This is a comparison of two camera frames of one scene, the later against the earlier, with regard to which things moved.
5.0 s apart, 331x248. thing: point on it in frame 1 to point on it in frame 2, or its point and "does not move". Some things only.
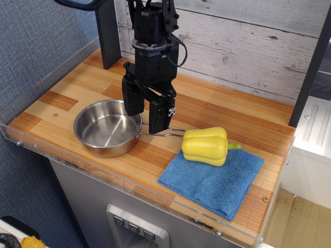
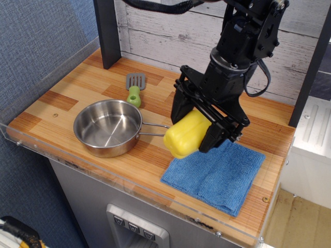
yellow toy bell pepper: [208, 145] to [184, 137]
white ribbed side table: [306, 171] does not move
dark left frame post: [109, 33] does not move
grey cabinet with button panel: [112, 213] does not move
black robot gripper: [155, 68] to [216, 93]
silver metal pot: [104, 129] does not move
